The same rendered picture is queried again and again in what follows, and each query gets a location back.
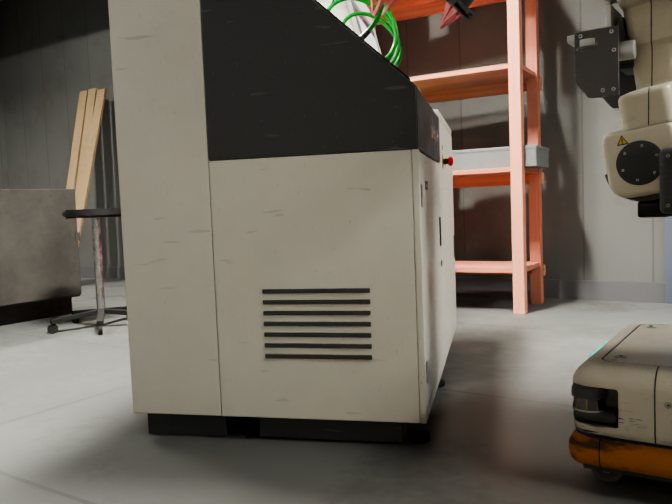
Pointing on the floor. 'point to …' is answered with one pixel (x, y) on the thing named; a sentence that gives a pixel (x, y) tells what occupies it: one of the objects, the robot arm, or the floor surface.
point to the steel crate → (37, 254)
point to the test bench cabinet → (322, 295)
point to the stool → (94, 270)
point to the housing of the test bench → (167, 215)
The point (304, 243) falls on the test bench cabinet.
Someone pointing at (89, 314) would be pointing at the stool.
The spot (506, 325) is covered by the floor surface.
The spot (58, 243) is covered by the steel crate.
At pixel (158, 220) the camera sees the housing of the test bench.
